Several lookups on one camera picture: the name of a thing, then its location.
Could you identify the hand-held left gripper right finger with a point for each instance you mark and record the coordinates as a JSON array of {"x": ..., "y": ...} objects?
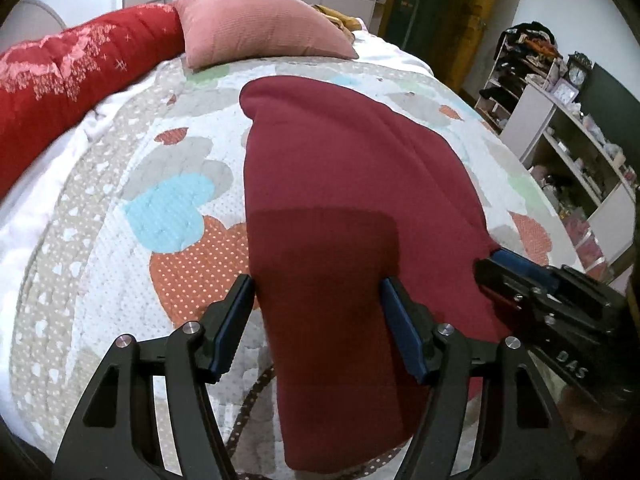
[{"x": 402, "y": 330}]

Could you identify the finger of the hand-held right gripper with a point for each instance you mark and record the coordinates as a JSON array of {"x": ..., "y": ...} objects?
[
  {"x": 500, "y": 285},
  {"x": 522, "y": 265}
]

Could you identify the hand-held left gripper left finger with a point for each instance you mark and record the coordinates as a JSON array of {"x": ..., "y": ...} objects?
[{"x": 232, "y": 320}]

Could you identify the maroon garment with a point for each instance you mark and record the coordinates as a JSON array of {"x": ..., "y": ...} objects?
[{"x": 350, "y": 185}]

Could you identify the heart patterned quilt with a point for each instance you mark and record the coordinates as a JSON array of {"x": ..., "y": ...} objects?
[{"x": 150, "y": 270}]

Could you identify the white shelf unit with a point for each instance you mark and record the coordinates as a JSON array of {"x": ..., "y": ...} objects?
[{"x": 525, "y": 120}]

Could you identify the square pale clock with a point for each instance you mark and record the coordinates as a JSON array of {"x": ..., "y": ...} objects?
[{"x": 565, "y": 93}]

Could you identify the dark green board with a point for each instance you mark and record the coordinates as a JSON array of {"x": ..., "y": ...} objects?
[{"x": 615, "y": 105}]

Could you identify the cluttered shoe rack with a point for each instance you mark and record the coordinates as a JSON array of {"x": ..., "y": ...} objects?
[{"x": 515, "y": 70}]

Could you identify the round black clock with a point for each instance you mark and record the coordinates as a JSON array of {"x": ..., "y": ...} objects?
[{"x": 578, "y": 74}]

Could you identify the white bedsheet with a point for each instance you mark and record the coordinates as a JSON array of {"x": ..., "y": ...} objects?
[{"x": 30, "y": 200}]

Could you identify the dark green door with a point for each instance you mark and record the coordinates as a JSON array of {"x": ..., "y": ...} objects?
[{"x": 430, "y": 10}]

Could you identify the red patterned blanket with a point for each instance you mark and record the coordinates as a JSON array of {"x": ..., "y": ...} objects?
[{"x": 60, "y": 85}]

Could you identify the pink pillow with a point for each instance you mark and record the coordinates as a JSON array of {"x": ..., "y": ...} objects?
[{"x": 260, "y": 25}]

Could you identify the mustard yellow cloth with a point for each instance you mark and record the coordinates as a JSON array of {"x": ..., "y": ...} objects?
[{"x": 340, "y": 17}]

